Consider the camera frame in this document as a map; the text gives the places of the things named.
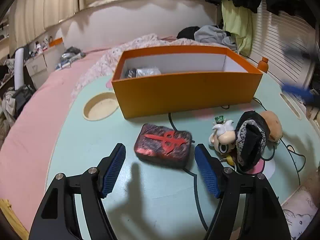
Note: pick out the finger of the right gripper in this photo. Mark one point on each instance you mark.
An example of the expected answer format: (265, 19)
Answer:
(304, 94)

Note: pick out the white cartoon figure keychain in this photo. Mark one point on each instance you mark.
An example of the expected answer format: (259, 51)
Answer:
(222, 139)

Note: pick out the black garment on bed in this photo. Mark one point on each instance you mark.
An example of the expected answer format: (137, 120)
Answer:
(188, 33)

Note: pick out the orange bottle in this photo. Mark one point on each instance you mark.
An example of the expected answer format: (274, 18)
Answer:
(263, 65)

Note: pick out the dark case red emblem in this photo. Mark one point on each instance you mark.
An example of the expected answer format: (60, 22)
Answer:
(163, 146)

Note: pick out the tan plush toy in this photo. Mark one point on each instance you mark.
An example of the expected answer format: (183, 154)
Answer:
(273, 122)

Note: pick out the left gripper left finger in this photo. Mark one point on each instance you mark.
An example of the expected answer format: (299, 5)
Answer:
(109, 169)

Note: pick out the pink floral blanket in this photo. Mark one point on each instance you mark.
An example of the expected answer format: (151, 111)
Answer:
(106, 65)

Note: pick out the light green garment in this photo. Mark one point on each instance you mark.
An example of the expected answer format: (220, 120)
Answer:
(238, 22)

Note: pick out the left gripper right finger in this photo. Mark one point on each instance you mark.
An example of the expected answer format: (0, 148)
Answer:
(211, 170)

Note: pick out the clear plastic wrap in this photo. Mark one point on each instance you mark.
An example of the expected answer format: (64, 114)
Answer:
(141, 72)

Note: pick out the black lace pouch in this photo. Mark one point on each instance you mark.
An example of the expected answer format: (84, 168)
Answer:
(251, 142)

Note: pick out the white bedside drawer cabinet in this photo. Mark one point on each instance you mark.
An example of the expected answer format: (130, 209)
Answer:
(41, 66)

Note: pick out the orange cardboard box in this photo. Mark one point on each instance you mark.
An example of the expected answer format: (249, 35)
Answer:
(192, 77)

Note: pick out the grey blue garment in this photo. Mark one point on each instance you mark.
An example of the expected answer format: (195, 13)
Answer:
(213, 34)

